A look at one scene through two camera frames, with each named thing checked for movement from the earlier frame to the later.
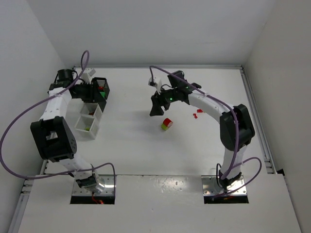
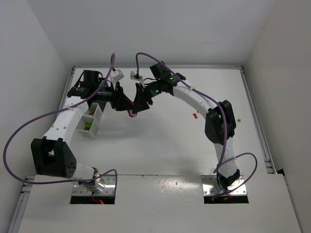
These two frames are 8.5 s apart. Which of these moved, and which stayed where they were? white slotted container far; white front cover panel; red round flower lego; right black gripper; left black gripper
Moved: left black gripper; red round flower lego; right black gripper
Stayed: white slotted container far; white front cover panel
